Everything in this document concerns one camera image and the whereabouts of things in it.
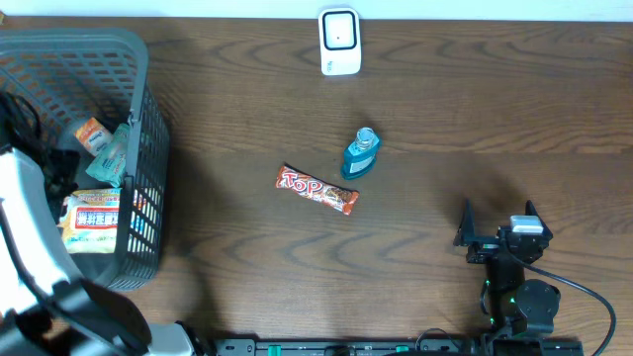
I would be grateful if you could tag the blue mouthwash bottle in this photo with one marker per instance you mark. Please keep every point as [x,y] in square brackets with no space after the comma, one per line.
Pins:
[360,155]

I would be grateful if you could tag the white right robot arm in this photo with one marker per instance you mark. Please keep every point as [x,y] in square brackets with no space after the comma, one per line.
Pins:
[522,310]

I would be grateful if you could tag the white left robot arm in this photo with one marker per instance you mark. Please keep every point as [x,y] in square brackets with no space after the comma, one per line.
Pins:
[47,306]

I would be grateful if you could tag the teal wet wipes pack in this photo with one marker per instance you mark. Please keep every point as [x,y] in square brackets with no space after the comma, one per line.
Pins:
[109,166]

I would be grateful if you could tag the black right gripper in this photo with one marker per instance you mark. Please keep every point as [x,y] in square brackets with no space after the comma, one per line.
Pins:
[467,227]

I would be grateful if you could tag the orange Top chocolate bar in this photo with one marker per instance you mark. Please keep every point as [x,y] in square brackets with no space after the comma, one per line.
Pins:
[311,188]

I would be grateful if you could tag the small orange packet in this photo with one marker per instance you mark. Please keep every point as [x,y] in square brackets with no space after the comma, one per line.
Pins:
[93,136]

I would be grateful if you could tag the grey plastic basket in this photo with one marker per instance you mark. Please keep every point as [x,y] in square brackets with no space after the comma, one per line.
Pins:
[72,75]

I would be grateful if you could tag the yellow wiper bag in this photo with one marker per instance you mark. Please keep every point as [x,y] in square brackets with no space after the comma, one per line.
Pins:
[89,221]

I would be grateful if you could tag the white barcode scanner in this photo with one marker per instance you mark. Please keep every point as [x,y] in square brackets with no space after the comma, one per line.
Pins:
[339,42]

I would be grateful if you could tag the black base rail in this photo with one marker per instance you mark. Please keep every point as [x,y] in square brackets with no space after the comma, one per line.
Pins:
[429,345]

